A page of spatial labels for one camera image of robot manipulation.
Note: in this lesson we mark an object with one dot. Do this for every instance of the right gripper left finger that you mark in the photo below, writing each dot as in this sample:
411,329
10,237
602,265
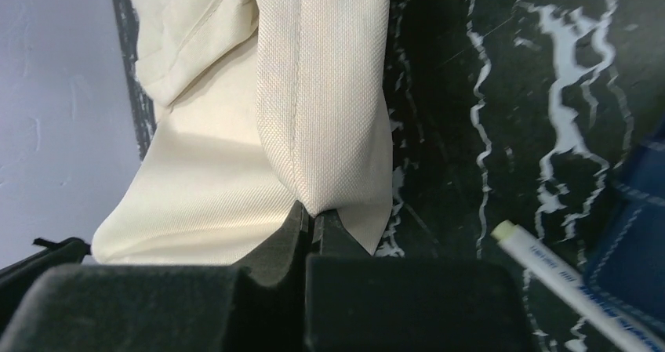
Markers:
255,304

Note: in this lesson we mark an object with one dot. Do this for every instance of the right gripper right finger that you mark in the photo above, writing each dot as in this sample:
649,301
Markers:
356,302

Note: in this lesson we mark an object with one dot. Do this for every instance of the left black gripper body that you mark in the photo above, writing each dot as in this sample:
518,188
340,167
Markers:
17,278

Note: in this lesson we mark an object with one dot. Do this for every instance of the beige canvas backpack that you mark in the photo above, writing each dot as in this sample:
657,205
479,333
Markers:
261,104

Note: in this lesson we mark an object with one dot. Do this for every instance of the white marker pale cap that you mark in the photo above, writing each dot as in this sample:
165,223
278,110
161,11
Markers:
623,331

